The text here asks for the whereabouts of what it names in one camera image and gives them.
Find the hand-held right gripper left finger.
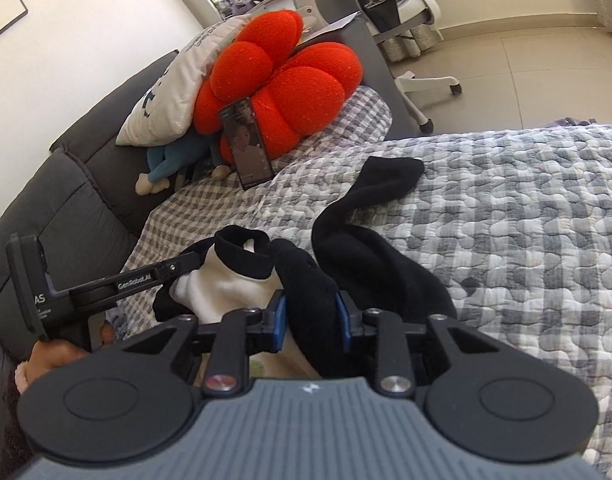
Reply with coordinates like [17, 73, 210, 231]
[117, 294, 288, 395]

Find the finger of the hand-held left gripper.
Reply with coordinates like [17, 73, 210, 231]
[155, 250, 213, 278]

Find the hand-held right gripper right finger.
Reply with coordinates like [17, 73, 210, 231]
[334, 291, 502, 395]

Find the cream and black sweatshirt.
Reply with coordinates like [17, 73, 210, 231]
[153, 156, 459, 381]

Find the person's left forearm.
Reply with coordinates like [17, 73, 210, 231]
[1, 360, 37, 461]

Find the person's left hand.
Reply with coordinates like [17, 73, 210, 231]
[26, 325, 120, 382]

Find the grey gingham sheet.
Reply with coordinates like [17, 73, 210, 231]
[121, 85, 394, 291]

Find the blue monkey plush toy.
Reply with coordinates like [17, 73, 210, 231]
[135, 130, 232, 196]

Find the black smartphone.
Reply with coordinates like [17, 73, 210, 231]
[218, 96, 274, 191]

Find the white printed pillow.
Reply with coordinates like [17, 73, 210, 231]
[116, 14, 254, 147]

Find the grey checked quilted blanket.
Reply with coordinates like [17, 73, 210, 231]
[256, 122, 612, 466]

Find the red flower cushion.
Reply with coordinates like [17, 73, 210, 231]
[193, 10, 363, 168]

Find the grey patterned fabric bundle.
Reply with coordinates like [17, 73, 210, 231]
[381, 25, 444, 63]

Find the white paper sheet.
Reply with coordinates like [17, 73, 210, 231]
[300, 10, 363, 43]

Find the purple cloth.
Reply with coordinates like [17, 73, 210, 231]
[541, 117, 599, 129]

